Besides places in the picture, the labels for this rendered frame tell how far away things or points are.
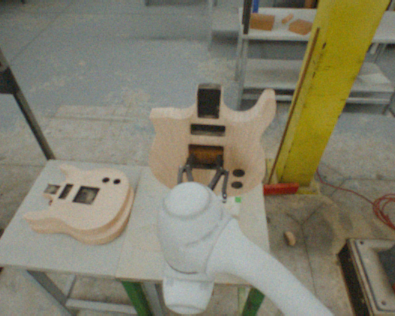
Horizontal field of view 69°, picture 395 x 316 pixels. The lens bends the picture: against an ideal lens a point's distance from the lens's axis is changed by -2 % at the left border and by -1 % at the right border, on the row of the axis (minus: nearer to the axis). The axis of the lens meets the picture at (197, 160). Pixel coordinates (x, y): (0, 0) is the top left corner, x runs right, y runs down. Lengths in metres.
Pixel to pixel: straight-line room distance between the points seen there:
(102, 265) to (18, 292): 1.25
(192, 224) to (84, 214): 0.97
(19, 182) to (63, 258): 1.82
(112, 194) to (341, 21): 1.51
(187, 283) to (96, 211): 0.84
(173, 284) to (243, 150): 0.41
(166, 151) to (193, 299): 0.42
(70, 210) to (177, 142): 0.73
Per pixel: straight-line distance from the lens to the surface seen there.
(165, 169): 0.90
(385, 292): 2.16
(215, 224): 0.45
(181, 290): 0.58
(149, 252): 1.27
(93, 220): 1.34
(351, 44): 1.99
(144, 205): 1.40
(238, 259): 0.47
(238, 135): 0.78
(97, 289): 2.29
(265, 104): 0.72
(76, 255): 1.38
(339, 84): 2.11
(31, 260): 1.45
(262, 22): 3.14
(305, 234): 2.51
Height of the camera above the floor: 2.06
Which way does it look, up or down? 46 degrees down
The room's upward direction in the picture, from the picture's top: straight up
